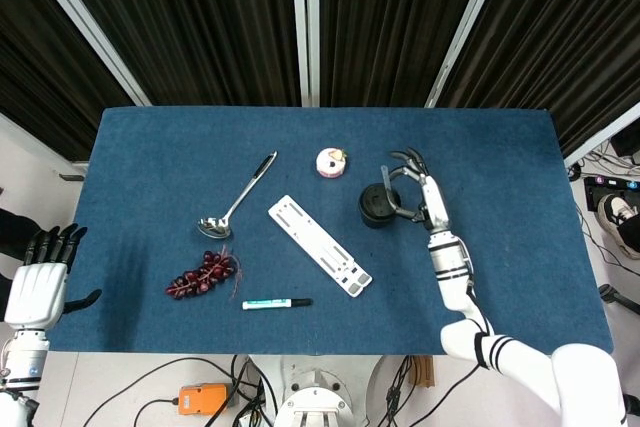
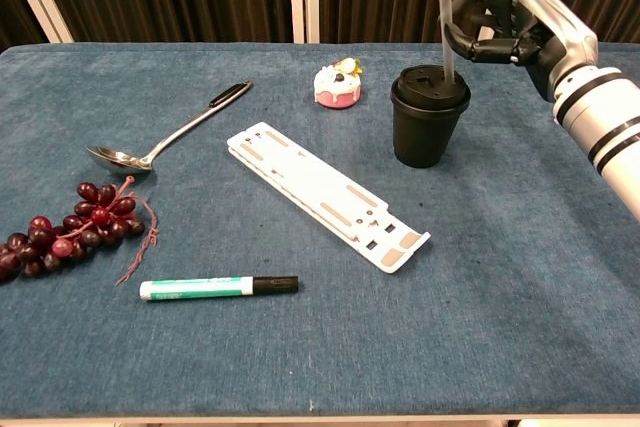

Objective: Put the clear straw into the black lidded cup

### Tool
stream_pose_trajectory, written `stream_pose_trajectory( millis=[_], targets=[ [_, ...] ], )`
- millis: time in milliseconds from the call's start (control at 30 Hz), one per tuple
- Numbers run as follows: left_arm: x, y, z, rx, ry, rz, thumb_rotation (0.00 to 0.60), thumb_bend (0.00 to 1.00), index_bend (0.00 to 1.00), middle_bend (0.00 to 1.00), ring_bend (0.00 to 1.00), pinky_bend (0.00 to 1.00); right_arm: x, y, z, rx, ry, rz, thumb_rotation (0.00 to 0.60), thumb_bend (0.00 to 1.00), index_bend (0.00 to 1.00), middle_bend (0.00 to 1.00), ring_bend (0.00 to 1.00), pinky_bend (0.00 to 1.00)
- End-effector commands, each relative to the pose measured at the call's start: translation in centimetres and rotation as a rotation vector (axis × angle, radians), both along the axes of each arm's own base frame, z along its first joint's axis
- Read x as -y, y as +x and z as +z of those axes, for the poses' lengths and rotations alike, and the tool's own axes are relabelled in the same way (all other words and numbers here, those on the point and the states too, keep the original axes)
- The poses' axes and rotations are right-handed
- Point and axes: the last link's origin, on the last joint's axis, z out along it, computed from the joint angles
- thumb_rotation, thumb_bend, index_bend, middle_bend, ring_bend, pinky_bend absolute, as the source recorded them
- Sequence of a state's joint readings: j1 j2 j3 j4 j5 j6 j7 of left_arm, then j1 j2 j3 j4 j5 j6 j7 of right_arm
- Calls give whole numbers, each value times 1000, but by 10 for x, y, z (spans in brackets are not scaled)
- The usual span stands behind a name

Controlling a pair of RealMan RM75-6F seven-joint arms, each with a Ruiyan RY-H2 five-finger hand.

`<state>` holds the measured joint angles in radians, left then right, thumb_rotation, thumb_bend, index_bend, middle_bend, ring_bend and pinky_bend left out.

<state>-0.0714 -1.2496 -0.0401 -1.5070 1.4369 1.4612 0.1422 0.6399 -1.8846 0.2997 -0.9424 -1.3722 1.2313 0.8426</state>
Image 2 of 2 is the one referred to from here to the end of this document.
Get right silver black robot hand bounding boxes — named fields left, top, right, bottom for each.
left=443, top=0, right=600, bottom=103

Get black lidded paper cup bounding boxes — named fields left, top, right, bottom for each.
left=389, top=63, right=472, bottom=170

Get pink white toy cake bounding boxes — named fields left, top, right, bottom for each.
left=313, top=57, right=363, bottom=110

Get white folding laptop stand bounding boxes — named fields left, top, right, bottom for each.
left=226, top=121, right=432, bottom=275

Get green white marker pen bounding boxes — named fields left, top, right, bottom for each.
left=139, top=275, right=300, bottom=303

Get blue felt table cloth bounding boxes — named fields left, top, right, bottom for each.
left=0, top=41, right=640, bottom=420

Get dark red toy grapes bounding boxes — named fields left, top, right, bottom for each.
left=0, top=175, right=160, bottom=288

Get steel ladle black handle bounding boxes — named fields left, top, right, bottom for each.
left=85, top=79, right=254, bottom=172

